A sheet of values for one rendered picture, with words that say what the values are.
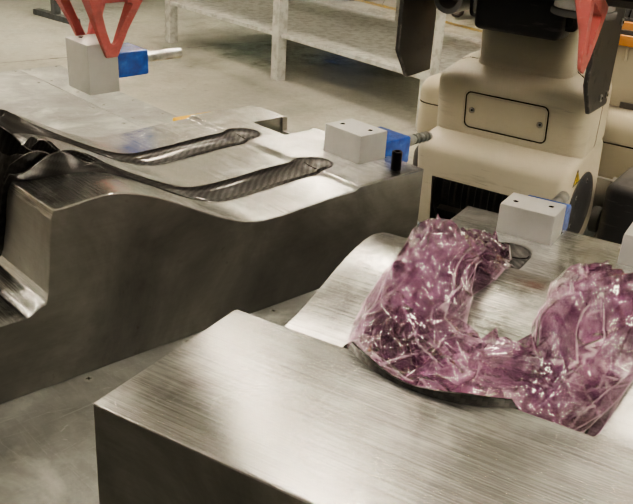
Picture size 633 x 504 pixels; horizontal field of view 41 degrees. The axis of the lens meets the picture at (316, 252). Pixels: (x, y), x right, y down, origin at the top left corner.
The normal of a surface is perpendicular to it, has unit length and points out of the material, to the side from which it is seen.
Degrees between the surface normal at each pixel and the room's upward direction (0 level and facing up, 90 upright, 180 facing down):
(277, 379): 0
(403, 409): 0
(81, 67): 91
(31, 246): 84
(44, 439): 0
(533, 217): 90
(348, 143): 90
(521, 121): 98
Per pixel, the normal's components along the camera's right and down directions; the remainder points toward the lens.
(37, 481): 0.06, -0.91
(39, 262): -0.73, 0.15
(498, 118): -0.57, 0.44
